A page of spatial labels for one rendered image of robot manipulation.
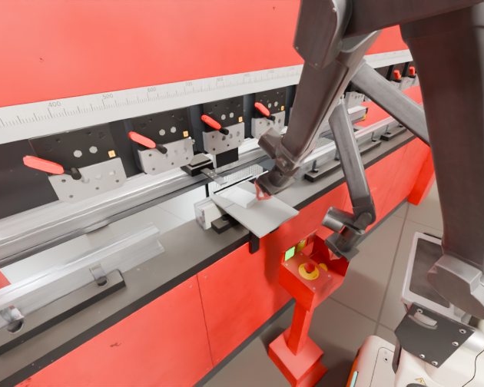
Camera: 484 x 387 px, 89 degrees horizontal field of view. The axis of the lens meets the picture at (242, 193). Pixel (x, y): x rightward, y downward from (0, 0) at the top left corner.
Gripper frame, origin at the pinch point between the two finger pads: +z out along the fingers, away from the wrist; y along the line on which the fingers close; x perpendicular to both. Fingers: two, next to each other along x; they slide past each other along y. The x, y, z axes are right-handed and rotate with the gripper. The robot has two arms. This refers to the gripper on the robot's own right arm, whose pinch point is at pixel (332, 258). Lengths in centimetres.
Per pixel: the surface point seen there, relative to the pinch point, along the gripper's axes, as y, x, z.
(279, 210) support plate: 20.2, 13.8, -15.4
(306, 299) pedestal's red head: -4.3, 15.4, 7.3
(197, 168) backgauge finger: 60, 22, -7
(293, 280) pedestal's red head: 2.9, 15.4, 5.8
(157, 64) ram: 49, 39, -54
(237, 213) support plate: 27.1, 26.0, -13.8
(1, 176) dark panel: 91, 86, -6
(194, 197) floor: 148, -27, 122
